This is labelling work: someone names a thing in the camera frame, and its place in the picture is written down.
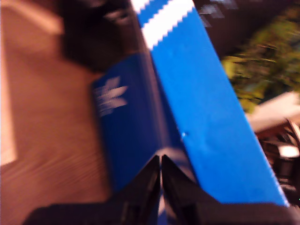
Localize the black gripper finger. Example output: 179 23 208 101
114 155 161 225
161 154 221 225

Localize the blue shoebox with hinged lid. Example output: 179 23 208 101
90 0 290 225

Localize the green leafy houseplant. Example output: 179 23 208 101
221 6 300 113

